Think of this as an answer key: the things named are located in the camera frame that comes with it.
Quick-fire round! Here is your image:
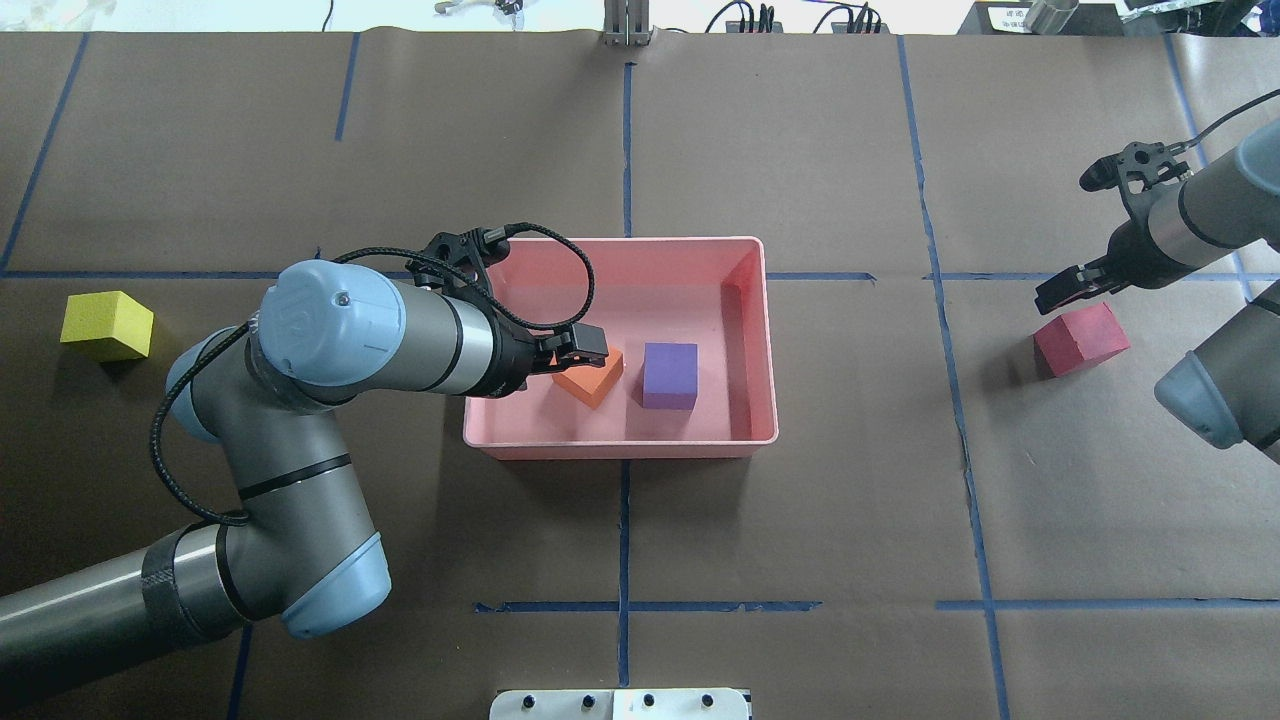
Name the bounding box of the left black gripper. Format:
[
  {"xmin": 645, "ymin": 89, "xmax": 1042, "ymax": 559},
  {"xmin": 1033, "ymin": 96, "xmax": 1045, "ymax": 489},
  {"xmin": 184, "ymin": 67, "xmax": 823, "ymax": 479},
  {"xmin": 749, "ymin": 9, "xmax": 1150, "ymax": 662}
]
[{"xmin": 490, "ymin": 324, "xmax": 609, "ymax": 398}]

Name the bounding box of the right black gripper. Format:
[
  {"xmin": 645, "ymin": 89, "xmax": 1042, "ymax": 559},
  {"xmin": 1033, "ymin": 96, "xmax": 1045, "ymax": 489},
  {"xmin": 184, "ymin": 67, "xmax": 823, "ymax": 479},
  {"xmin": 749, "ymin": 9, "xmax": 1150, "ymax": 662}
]
[{"xmin": 1034, "ymin": 222, "xmax": 1181, "ymax": 316}]

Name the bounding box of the orange foam block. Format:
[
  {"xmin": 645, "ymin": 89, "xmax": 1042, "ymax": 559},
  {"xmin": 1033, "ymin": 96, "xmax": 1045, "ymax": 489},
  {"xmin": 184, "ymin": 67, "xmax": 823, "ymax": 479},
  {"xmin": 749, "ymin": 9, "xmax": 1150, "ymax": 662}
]
[{"xmin": 552, "ymin": 346, "xmax": 625, "ymax": 410}]

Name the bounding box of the pink foam block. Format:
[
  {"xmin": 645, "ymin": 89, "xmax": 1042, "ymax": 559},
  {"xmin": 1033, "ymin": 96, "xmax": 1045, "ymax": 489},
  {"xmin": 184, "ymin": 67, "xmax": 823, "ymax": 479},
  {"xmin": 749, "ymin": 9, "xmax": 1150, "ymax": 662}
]
[{"xmin": 1032, "ymin": 302, "xmax": 1132, "ymax": 378}]

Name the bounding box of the purple foam block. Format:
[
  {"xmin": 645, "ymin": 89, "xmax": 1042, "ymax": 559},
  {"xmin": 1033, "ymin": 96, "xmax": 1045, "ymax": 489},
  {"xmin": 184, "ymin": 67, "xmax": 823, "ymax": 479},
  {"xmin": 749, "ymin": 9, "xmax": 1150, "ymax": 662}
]
[{"xmin": 641, "ymin": 342, "xmax": 699, "ymax": 413}]

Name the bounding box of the yellow foam block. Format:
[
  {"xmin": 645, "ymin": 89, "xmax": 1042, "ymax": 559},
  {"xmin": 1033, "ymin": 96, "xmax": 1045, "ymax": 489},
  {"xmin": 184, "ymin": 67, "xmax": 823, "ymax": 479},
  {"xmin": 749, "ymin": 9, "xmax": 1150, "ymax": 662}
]
[{"xmin": 59, "ymin": 290, "xmax": 155, "ymax": 363}]

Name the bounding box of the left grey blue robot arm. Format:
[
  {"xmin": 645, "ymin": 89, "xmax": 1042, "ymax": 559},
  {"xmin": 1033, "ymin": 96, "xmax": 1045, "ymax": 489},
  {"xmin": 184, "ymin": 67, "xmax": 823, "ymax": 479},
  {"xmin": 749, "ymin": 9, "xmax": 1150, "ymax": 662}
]
[{"xmin": 3, "ymin": 247, "xmax": 608, "ymax": 712}]

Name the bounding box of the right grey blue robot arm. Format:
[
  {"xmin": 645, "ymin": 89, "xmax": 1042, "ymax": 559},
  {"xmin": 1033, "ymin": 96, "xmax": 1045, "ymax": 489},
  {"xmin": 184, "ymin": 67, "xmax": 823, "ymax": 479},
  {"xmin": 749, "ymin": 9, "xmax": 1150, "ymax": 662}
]
[{"xmin": 1036, "ymin": 122, "xmax": 1279, "ymax": 459}]

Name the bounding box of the pink plastic bin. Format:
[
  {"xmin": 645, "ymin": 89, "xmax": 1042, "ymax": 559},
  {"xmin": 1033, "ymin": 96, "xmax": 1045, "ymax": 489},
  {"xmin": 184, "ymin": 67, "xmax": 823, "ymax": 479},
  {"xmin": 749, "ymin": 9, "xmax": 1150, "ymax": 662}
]
[{"xmin": 462, "ymin": 236, "xmax": 780, "ymax": 460}]

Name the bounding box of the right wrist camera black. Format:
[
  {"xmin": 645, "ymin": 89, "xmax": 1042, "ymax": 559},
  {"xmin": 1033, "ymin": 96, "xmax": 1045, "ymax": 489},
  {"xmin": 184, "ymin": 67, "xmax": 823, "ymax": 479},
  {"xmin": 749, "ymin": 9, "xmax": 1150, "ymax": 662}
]
[{"xmin": 1078, "ymin": 141, "xmax": 1190, "ymax": 192}]

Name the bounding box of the aluminium frame post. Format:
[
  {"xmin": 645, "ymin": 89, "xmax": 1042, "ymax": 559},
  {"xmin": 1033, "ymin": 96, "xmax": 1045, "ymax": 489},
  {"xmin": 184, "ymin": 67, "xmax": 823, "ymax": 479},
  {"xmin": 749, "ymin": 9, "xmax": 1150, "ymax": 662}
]
[{"xmin": 602, "ymin": 0, "xmax": 653, "ymax": 47}]

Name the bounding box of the white camera pole mount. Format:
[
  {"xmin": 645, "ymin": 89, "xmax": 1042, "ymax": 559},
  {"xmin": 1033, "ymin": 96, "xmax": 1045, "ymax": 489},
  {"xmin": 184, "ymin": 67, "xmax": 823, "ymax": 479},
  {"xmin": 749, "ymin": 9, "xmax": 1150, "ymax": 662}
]
[{"xmin": 489, "ymin": 687, "xmax": 754, "ymax": 719}]

